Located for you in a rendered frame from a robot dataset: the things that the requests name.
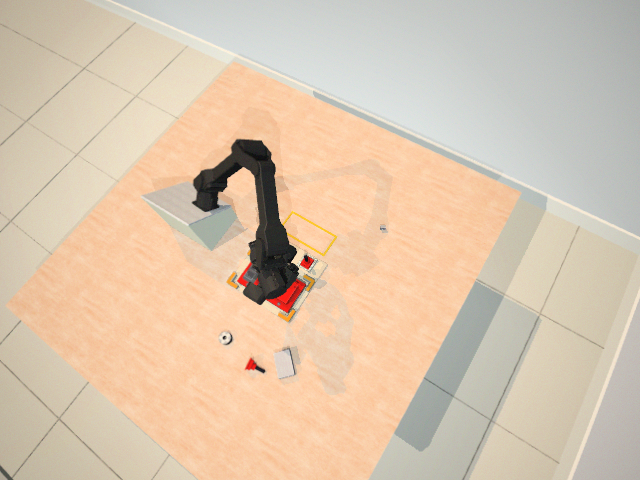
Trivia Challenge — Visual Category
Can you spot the black toy wheel with white hub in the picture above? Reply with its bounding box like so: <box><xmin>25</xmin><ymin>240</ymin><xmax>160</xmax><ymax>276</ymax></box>
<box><xmin>218</xmin><ymin>332</ymin><xmax>232</xmax><ymax>346</ymax></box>

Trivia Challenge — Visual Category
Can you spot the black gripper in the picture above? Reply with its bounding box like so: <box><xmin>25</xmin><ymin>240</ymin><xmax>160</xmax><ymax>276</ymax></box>
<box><xmin>243</xmin><ymin>244</ymin><xmax>297</xmax><ymax>305</ymax></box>

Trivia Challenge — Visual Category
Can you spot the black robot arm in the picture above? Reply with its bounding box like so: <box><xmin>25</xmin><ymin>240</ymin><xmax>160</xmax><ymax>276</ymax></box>
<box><xmin>191</xmin><ymin>138</ymin><xmax>299</xmax><ymax>300</ymax></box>

